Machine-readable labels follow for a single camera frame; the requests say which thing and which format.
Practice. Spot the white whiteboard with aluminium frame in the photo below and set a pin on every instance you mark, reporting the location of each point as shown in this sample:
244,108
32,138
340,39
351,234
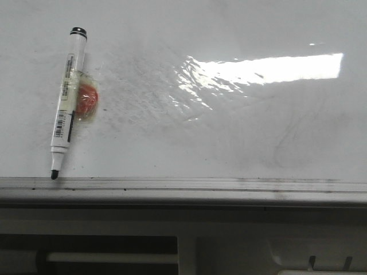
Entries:
200,102

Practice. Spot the white whiteboard marker black tip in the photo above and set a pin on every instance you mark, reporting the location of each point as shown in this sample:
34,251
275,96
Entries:
66,109

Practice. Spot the red magnet under clear tape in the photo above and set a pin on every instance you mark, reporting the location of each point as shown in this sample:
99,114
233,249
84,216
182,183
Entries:
88,98

